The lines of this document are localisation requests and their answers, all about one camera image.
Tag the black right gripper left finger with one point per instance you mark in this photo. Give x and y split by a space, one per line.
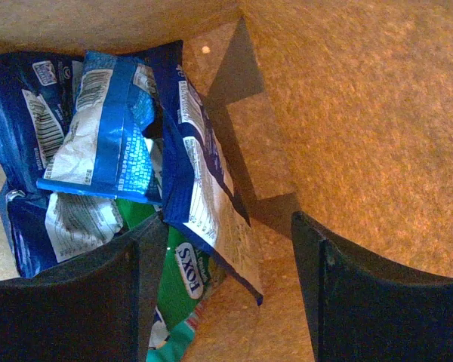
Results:
98 306

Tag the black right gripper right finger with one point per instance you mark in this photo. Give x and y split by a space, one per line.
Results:
361 306

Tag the dark blue kettle chips bag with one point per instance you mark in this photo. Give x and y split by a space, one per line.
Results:
199 197

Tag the brown paper bag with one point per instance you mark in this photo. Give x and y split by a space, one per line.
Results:
340 109

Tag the green foxs candy packet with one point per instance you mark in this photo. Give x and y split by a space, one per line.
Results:
189 277

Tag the blue white snack packet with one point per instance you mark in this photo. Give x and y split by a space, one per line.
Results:
45 230

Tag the dark blue snack packet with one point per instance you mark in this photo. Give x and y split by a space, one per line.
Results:
37 95

